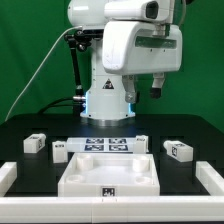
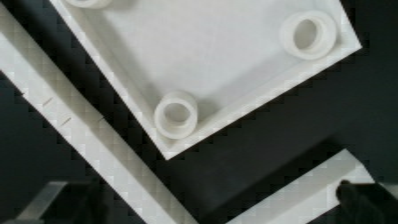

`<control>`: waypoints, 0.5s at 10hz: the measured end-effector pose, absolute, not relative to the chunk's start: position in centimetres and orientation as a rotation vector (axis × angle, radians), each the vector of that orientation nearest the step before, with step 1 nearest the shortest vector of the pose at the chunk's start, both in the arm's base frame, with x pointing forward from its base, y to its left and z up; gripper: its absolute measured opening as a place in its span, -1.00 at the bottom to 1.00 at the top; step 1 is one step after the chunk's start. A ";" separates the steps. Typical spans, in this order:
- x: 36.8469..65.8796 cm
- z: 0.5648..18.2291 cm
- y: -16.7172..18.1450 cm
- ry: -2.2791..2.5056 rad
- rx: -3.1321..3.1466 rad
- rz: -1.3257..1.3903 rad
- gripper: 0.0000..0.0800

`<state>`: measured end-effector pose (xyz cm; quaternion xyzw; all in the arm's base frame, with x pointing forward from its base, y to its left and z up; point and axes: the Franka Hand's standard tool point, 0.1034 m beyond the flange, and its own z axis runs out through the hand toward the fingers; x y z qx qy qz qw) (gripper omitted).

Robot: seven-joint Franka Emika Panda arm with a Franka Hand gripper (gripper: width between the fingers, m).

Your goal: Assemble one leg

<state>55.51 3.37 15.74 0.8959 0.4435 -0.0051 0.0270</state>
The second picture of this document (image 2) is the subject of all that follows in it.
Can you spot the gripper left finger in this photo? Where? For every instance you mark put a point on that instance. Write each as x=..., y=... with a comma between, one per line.
x=40, y=204

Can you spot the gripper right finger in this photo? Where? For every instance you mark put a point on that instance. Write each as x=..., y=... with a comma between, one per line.
x=369, y=203

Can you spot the white square tabletop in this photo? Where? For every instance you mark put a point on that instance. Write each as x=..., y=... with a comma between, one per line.
x=204, y=57

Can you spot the white U-shaped fence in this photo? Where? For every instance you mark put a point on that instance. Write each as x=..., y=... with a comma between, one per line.
x=257, y=175

